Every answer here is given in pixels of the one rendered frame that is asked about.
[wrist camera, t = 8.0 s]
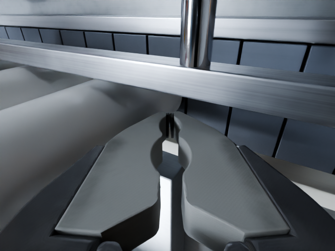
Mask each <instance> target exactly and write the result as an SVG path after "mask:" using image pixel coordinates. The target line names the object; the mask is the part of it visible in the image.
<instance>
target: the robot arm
mask: <svg viewBox="0 0 335 251"><path fill-rule="evenodd" d="M169 127H170V133H171V138H174V140H175V141H176V142H177V143H178V162H179V164H180V165H181V166H182V167H183V168H184V169H185V171H184V173H183V176H182V195H181V211H182V220H183V228H184V231H185V232H186V234H187V235H188V236H189V237H191V238H192V239H194V240H196V241H197V242H199V243H201V244H202V245H204V246H206V247H207V248H209V249H211V250H212V251H335V219H334V218H333V217H332V216H331V215H330V214H329V213H328V212H327V211H326V210H325V209H324V208H323V207H322V206H320V205H319V204H318V203H317V202H316V201H315V200H314V199H313V198H312V197H310V196H309V195H308V194H307V193H306V192H305V191H303V190H302V189H301V188H300V187H298V186H297V185H296V184H294V183H293V182H292V181H291V180H289V179H288V178H287V177H285V176H284V175H283V174H282V173H280V172H279V171H278V170H276V169H275V168H274V167H273V166H271V165H270V164H269V163H267V162H266V161H265V160H263V159H262V158H261V157H260V156H258V155H257V154H256V153H254V152H253V151H252V150H250V149H249V148H248V147H247V146H245V145H236V144H235V143H234V142H233V141H232V140H230V139H229V138H228V137H226V136H225V135H224V134H222V133H221V132H219V131H218V130H216V129H214V128H212V127H210V126H208V125H206V124H204V123H202V122H200V121H198V120H196V119H194V118H192V117H190V116H188V115H186V114H184V113H182V112H174V113H170V114H169V113H166V112H158V113H156V114H154V115H152V116H150V117H148V118H146V119H144V120H142V121H140V122H138V123H136V124H134V125H132V126H130V127H128V128H127V129H125V130H123V131H122V132H120V133H119V134H117V135H116V136H115V137H113V138H112V139H111V140H110V141H109V142H107V143H106V144H105V145H97V146H95V147H94V148H92V149H91V150H90V151H89V152H88V153H86V154H85V155H84V156H83V157H81V158H80V159H79V160H77V161H76V162H75V163H74V164H73V165H71V166H70V167H69V168H68V169H66V170H65V171H64V172H63V173H61V174H60V175H59V176H58V177H56V178H55V179H54V180H53V181H51V182H50V183H49V184H48V185H46V186H45V187H44V188H43V189H42V190H40V191H39V192H38V193H37V194H36V195H35V196H34V197H32V198H31V199H30V200H29V201H28V202H27V203H26V204H25V205H24V206H23V207H22V208H21V209H20V210H19V211H18V212H17V213H16V214H15V215H14V216H13V217H12V218H11V219H10V221H9V222H8V223H7V224H6V225H5V226H4V227H3V229H2V230H1V231H0V251H131V250H133V249H135V248H136V247H138V246H139V245H141V244H143V243H144V242H146V241H148V240H149V239H151V238H153V237H154V236H155V235H156V234H157V232H158V231H159V227H160V214H161V182H160V173H159V172H158V171H157V168H158V166H159V165H160V164H161V163H162V161H163V142H164V141H165V140H166V138H168V137H169Z"/></svg>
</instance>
